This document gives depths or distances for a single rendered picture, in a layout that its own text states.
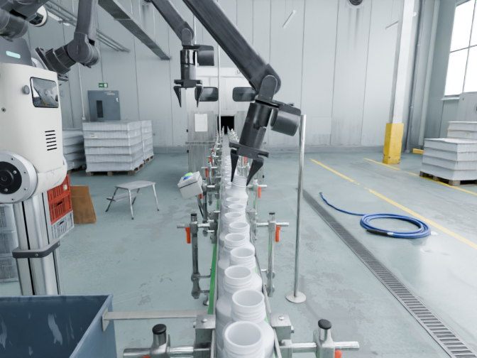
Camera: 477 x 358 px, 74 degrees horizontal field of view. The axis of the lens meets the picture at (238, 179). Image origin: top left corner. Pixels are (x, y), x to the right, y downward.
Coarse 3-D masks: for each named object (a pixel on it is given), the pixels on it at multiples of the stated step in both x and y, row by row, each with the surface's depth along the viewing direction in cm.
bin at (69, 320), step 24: (0, 312) 74; (24, 312) 74; (48, 312) 74; (72, 312) 75; (96, 312) 75; (120, 312) 71; (144, 312) 71; (168, 312) 71; (192, 312) 71; (0, 336) 75; (24, 336) 75; (48, 336) 76; (72, 336) 76; (96, 336) 66
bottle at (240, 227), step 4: (232, 224) 59; (236, 224) 60; (240, 224) 60; (244, 224) 60; (232, 228) 57; (236, 228) 57; (240, 228) 57; (244, 228) 57; (232, 232) 57; (236, 232) 57; (240, 232) 57; (244, 232) 57; (248, 232) 58; (248, 236) 58; (248, 240) 59; (248, 244) 58; (252, 244) 60; (252, 248) 58
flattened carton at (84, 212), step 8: (72, 192) 382; (80, 192) 383; (88, 192) 384; (72, 200) 386; (80, 200) 387; (88, 200) 388; (72, 208) 390; (80, 208) 391; (88, 208) 392; (80, 216) 395; (88, 216) 396
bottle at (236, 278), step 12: (228, 276) 40; (240, 276) 43; (252, 276) 41; (228, 288) 40; (240, 288) 40; (252, 288) 41; (228, 300) 40; (216, 312) 41; (228, 312) 40; (216, 324) 42; (216, 336) 42; (216, 348) 43
